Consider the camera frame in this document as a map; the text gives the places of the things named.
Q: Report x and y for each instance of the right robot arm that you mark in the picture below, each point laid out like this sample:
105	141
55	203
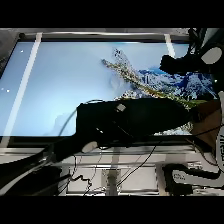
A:
211	55

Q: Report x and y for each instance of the silver frame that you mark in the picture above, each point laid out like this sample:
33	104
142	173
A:
133	152

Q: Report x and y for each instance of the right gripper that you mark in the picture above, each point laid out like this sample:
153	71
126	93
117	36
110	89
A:
171	65

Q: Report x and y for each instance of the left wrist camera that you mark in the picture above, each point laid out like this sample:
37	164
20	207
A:
120	107

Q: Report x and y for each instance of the dark blue jeans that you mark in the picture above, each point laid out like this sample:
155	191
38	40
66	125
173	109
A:
153	115

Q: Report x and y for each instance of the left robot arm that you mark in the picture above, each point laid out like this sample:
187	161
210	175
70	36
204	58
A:
23	171

